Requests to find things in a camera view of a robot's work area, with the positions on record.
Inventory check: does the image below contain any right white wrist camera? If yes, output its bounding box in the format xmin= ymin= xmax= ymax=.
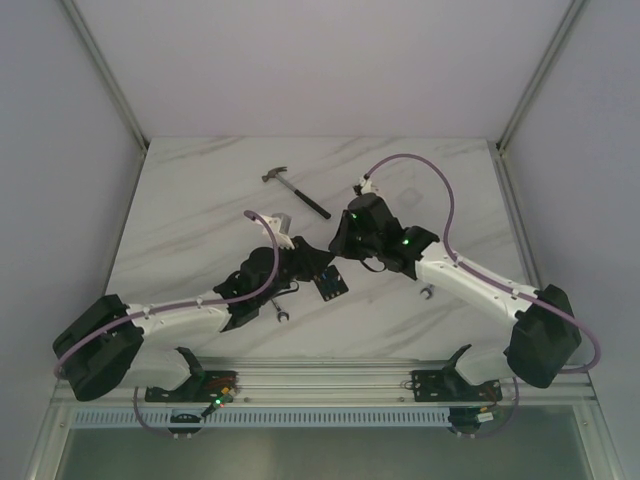
xmin=353 ymin=175 xmax=380 ymax=196

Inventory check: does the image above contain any right aluminium frame post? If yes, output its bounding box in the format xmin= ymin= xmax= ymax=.
xmin=494 ymin=0 xmax=589 ymax=151

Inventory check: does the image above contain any clear plastic fuse cover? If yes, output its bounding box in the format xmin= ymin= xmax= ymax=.
xmin=398 ymin=188 xmax=423 ymax=209

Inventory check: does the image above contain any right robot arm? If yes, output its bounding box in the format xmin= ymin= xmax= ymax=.
xmin=329 ymin=193 xmax=582 ymax=399

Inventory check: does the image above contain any aluminium rail base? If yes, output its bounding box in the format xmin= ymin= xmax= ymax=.
xmin=53 ymin=357 xmax=597 ymax=408

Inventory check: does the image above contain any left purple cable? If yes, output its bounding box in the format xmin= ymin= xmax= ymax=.
xmin=52 ymin=210 xmax=281 ymax=381

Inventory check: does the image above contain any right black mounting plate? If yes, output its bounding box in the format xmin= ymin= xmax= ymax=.
xmin=406 ymin=370 xmax=503 ymax=403

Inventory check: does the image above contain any grey slotted cable duct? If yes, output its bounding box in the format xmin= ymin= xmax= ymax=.
xmin=69 ymin=405 xmax=556 ymax=430

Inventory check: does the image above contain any black mounting plate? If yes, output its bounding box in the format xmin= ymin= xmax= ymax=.
xmin=406 ymin=370 xmax=503 ymax=403
xmin=144 ymin=370 xmax=237 ymax=403

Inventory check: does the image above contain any silver wrench right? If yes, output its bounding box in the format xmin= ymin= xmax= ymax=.
xmin=420 ymin=284 xmax=434 ymax=300

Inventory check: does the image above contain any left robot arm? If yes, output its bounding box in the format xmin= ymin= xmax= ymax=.
xmin=52 ymin=236 xmax=334 ymax=402

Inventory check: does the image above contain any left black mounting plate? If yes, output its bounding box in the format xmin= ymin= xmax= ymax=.
xmin=144 ymin=370 xmax=237 ymax=403

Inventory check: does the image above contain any silver wrench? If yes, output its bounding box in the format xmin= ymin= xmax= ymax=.
xmin=271 ymin=299 xmax=290 ymax=323
xmin=420 ymin=284 xmax=434 ymax=300

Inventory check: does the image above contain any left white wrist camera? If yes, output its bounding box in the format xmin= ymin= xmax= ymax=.
xmin=258 ymin=213 xmax=295 ymax=250

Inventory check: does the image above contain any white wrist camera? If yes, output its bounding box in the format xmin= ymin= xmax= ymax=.
xmin=353 ymin=175 xmax=380 ymax=196
xmin=258 ymin=213 xmax=295 ymax=250

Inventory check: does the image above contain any silver wrench centre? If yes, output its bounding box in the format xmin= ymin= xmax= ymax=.
xmin=271 ymin=299 xmax=290 ymax=323

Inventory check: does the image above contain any claw hammer black handle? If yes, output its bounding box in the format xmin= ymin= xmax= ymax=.
xmin=261 ymin=166 xmax=331 ymax=220

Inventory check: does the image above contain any black fuse box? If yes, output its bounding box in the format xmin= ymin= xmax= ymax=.
xmin=313 ymin=265 xmax=349 ymax=302

